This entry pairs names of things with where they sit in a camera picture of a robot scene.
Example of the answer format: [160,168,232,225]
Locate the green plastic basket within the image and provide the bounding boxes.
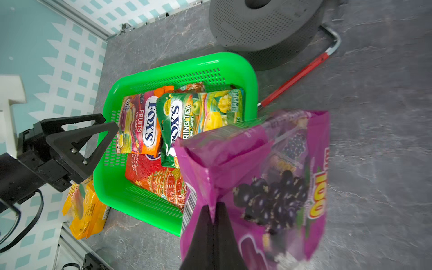
[93,52,258,236]

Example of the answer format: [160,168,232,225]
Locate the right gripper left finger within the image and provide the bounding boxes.
[180,205,215,270]

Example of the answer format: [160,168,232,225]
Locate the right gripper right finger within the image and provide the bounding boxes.
[213,202,247,270]

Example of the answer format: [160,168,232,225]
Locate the yellow candy bag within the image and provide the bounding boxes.
[62,176,110,240]

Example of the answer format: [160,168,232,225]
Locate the orange candy bag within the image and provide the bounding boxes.
[116,85,174,157]

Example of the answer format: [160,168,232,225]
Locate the purple candy bag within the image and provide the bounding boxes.
[174,110,330,270]

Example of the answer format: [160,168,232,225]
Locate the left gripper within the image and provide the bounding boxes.
[1,114,119,212]

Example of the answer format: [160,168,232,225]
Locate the red candy bag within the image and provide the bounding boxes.
[125,154,188,211]

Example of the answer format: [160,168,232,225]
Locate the green Fox's candy bag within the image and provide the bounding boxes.
[156,89,245,168]

